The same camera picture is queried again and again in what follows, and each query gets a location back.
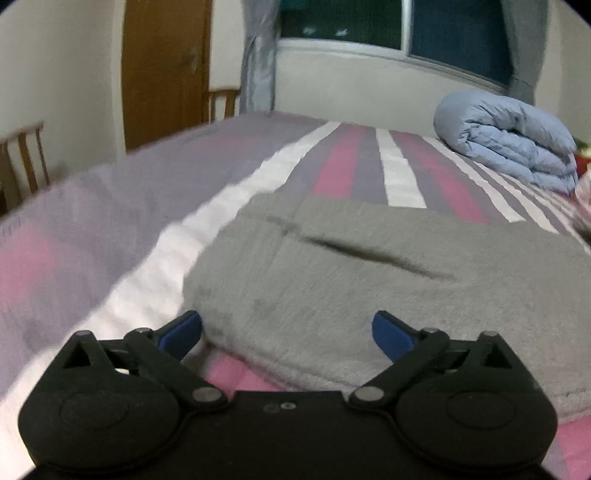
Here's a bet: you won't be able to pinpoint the grey pants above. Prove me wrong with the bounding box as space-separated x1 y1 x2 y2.
182 194 590 421

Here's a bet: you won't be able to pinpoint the wooden chair at left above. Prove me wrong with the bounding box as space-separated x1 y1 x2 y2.
1 121 50 212

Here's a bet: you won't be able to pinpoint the folded white pink blanket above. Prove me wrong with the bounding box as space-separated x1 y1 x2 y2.
574 169 591 211

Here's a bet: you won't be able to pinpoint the folded light blue duvet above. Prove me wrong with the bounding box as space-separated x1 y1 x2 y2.
433 90 578 194

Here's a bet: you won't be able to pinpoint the red patterned folded blanket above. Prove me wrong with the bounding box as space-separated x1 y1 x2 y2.
575 138 591 177

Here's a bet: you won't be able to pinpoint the wooden chair near door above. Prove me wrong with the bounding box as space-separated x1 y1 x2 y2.
207 88 240 124

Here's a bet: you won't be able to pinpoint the brown wooden door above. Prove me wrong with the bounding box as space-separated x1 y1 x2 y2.
121 0 212 151

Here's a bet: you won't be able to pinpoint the left grey curtain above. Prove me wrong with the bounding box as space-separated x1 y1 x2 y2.
239 0 280 114

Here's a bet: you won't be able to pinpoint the grey curtain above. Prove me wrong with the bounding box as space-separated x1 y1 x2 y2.
239 0 280 114
501 0 549 105

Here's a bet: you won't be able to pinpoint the right grey curtain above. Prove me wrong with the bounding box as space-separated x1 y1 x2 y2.
501 0 549 105

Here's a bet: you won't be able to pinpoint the window with white frame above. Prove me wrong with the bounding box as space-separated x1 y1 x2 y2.
280 0 513 87

